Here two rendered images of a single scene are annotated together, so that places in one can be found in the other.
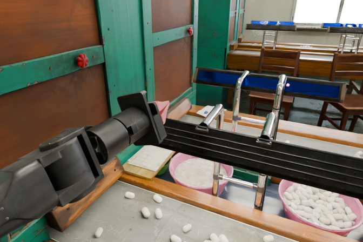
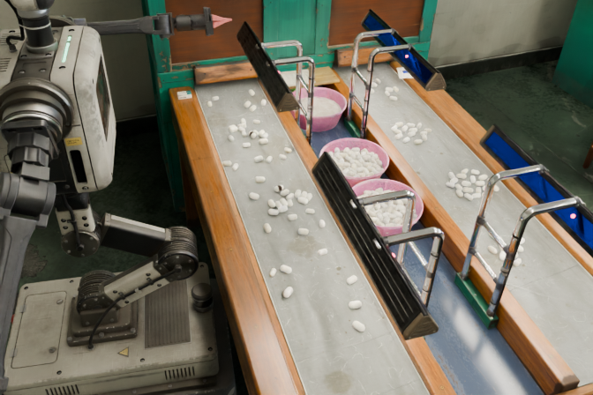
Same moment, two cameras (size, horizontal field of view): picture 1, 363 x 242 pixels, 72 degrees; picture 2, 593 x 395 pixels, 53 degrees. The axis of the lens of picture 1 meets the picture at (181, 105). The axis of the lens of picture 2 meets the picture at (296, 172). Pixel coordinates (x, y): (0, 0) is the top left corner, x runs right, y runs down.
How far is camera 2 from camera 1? 196 cm
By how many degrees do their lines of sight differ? 42
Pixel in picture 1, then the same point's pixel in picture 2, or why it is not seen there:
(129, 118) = (194, 18)
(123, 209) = (240, 97)
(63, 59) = not seen: outside the picture
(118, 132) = (184, 20)
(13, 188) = (141, 21)
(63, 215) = (200, 75)
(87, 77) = not seen: outside the picture
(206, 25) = not seen: outside the picture
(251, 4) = not seen: outside the picture
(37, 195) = (147, 26)
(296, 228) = (308, 154)
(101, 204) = (232, 89)
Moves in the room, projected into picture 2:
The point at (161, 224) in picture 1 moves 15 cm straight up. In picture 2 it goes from (248, 114) to (247, 83)
